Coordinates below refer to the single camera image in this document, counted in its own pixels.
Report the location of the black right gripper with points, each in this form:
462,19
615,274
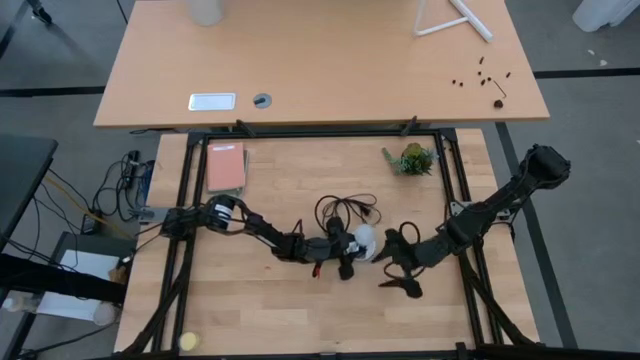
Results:
412,257

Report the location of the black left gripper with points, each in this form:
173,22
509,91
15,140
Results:
340,247

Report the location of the clear plastic bottle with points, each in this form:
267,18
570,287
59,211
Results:
15,301
106,314

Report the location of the white sheet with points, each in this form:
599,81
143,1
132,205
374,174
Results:
87,261

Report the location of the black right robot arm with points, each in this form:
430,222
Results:
500,205

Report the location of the pink notebook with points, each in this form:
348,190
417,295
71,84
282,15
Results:
226,167

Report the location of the black table leg bar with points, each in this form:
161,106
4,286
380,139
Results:
50,277

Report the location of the grey floor box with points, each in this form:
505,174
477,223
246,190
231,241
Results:
100,242

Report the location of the black power adapter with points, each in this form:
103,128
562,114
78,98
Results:
91,224

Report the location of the potted green succulent plant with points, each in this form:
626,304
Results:
415,161

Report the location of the white stand with beige disc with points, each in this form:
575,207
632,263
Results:
474,21

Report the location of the yellow round object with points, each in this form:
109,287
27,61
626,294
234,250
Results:
190,341

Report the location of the white cylinder container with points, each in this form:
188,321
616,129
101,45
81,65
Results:
205,12

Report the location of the black side table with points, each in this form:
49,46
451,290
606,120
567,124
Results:
22,165

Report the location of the black clamp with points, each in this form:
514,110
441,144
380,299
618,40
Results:
244,127
410,126

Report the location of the white light bulb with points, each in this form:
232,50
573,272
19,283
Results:
366,237

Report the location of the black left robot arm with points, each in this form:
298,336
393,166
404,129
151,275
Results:
265,230

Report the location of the silver rectangular plate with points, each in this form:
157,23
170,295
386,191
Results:
212,102

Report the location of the black hex key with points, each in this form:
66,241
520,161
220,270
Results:
500,90

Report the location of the white plastic object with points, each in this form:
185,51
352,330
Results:
600,14

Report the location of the black chair base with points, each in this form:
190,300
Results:
40,12

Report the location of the black aluminium table frame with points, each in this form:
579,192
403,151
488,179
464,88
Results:
320,134

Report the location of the beige wooden desk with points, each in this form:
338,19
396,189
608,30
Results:
325,60

